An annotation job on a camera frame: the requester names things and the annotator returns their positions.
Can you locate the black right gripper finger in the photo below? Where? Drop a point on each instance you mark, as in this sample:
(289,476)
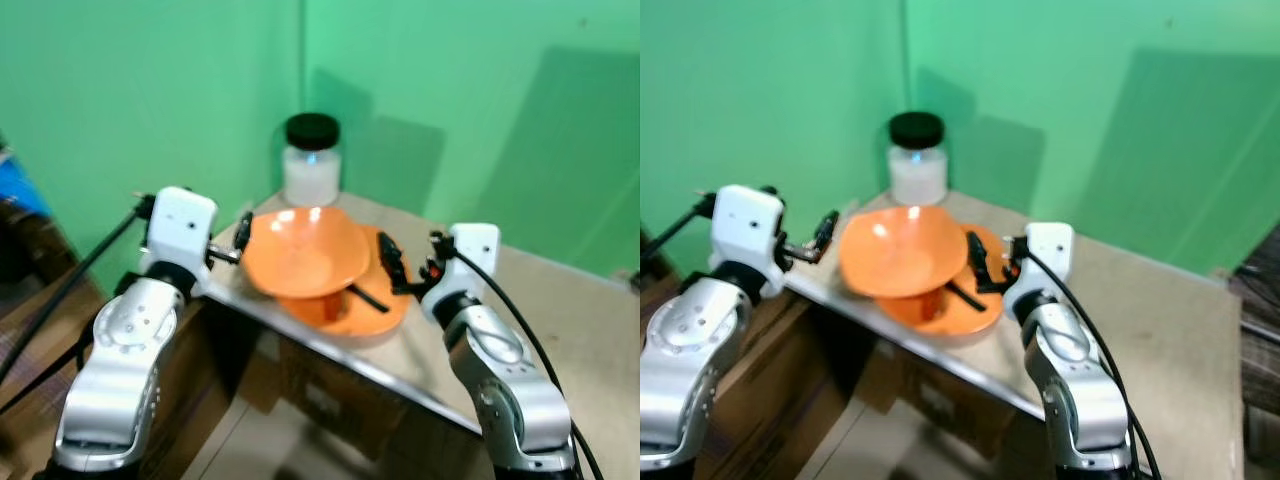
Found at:
(366,297)
(390,262)
(977,262)
(965,295)

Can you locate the orange plastic bowl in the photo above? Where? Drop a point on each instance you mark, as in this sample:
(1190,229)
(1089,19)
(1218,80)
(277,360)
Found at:
(900,250)
(305,250)

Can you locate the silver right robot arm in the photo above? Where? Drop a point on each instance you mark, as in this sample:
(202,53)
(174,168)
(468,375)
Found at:
(515,390)
(1080,390)

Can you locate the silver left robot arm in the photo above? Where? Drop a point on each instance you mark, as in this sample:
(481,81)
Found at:
(120,350)
(690,350)

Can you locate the orange plastic plate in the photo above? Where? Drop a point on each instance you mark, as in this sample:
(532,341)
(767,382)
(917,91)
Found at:
(975,312)
(385,310)

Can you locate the clear jar with black lid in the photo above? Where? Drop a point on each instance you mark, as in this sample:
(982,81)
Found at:
(312,170)
(917,170)

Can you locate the brown cardboard box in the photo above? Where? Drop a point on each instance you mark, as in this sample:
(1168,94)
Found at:
(940,395)
(335,395)

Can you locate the blue cloth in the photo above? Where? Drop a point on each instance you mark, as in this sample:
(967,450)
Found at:
(15,190)

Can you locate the dark woven cloth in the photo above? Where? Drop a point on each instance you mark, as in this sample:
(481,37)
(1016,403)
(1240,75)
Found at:
(1258,340)

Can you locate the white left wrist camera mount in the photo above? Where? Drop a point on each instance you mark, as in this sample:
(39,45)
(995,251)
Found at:
(745,225)
(180,225)

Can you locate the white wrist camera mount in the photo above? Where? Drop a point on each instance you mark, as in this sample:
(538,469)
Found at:
(180,225)
(472,255)
(745,225)
(1048,255)

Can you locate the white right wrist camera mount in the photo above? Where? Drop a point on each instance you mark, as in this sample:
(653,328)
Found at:
(472,255)
(1048,255)

